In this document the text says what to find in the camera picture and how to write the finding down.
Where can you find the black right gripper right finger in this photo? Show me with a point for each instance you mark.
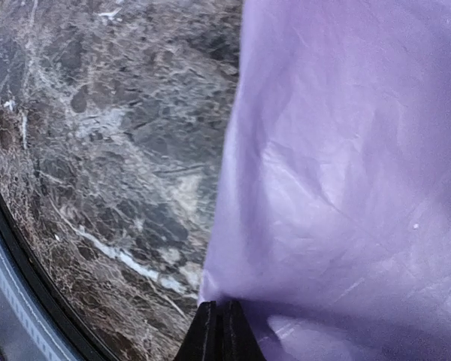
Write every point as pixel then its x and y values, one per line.
pixel 238 340

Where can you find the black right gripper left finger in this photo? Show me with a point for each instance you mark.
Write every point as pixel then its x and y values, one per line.
pixel 203 340

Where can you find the purple and pink wrapping paper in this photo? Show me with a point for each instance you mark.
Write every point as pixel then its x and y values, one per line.
pixel 333 214

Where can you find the black front rail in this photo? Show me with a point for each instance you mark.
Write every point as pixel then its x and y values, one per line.
pixel 76 334

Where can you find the grey cable duct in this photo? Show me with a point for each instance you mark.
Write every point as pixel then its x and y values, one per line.
pixel 24 309

